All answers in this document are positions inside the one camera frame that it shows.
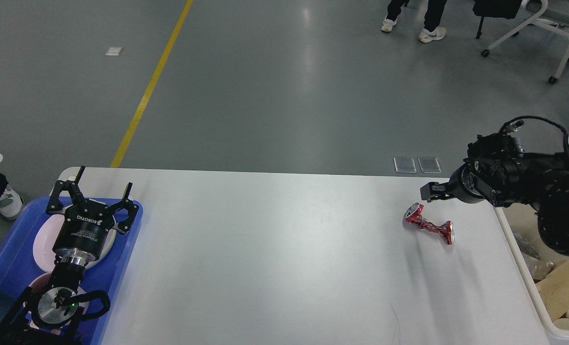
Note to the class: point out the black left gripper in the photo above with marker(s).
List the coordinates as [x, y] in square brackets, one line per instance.
[84, 232]

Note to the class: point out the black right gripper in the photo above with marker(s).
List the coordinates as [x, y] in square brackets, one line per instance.
[460, 186]

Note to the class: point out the small red object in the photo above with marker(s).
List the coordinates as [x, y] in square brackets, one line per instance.
[413, 215]

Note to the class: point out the pink plate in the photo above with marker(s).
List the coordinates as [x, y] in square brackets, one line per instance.
[43, 254]

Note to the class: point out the brown paper sheet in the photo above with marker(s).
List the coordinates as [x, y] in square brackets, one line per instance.
[554, 291]

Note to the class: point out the aluminium foil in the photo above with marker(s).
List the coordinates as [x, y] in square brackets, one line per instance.
[537, 266]

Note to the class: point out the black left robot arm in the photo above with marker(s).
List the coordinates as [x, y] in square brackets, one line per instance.
[60, 301]

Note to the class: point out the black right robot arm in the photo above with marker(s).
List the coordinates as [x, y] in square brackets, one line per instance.
[498, 170]

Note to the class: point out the right metal floor plate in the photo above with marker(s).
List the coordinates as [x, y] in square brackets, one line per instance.
[429, 165]

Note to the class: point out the metal floor plate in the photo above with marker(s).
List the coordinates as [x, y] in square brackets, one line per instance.
[429, 165]
[405, 165]

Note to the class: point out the left metal floor plate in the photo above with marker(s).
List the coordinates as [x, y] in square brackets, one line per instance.
[405, 165]

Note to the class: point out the white sneaker at left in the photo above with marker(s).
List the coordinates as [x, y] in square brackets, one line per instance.
[11, 203]

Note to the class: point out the cream plastic bin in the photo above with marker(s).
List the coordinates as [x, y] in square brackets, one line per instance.
[522, 219]

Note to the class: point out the blue plastic tray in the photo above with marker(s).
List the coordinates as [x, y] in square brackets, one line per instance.
[18, 267]

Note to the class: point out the white floor label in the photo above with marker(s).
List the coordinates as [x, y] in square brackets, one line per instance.
[113, 51]

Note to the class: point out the person with white sneakers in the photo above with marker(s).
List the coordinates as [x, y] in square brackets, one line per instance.
[432, 31]

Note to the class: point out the white office chair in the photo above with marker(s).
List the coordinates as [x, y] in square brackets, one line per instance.
[550, 15]

